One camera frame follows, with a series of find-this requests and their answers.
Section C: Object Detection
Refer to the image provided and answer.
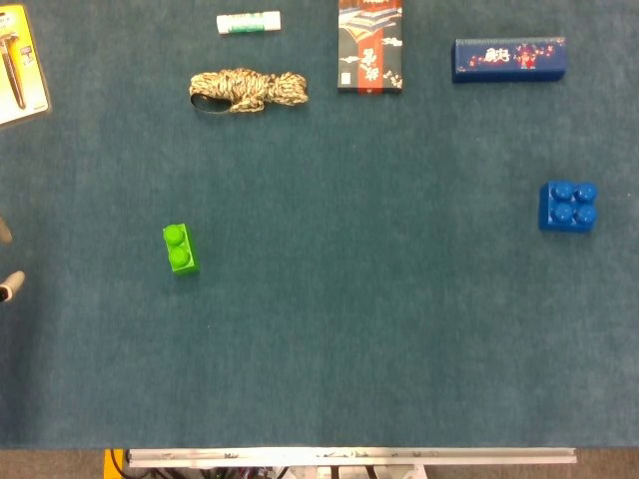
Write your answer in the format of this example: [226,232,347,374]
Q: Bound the long blue printed box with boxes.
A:
[451,36,568,85]

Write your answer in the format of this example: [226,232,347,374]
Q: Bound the aluminium profile rail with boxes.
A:
[124,447,578,469]

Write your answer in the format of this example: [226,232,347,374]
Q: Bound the yellow base plate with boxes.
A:
[103,448,126,479]

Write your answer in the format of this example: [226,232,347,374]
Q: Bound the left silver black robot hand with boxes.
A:
[0,215,26,303]

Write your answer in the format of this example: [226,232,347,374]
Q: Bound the dark patterned box red stripe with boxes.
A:
[336,0,404,96]

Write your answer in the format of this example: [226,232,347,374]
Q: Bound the green toy brick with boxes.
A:
[162,223,201,275]

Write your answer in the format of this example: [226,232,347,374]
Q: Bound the white green glue stick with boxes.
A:
[216,10,283,36]

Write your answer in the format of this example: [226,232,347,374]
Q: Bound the camouflage rope bundle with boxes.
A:
[188,67,311,115]

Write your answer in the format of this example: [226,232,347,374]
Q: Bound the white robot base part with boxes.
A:
[289,464,426,479]

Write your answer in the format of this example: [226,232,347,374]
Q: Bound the yellow razor blister pack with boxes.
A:
[0,3,53,132]

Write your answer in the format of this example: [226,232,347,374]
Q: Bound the blue toy brick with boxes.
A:
[537,180,599,234]

